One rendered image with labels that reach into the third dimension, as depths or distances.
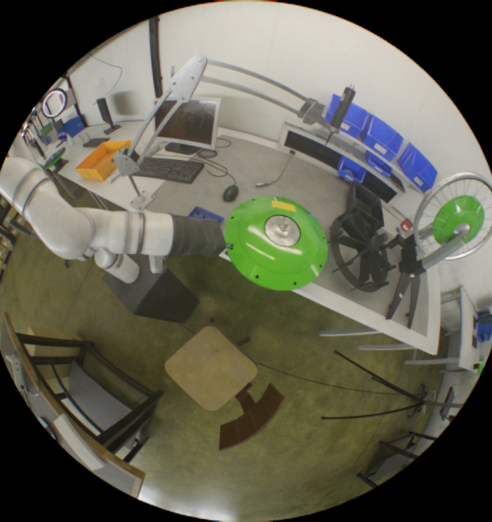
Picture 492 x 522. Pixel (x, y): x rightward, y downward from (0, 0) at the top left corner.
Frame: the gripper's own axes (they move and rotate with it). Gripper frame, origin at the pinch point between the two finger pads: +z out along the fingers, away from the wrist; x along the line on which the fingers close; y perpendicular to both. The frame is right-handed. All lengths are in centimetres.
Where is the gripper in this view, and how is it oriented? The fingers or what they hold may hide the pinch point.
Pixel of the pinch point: (232, 245)
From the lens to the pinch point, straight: 42.7
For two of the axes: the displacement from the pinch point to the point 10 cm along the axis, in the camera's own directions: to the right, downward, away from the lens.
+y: 6.2, -4.8, -6.2
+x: -3.5, -8.8, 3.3
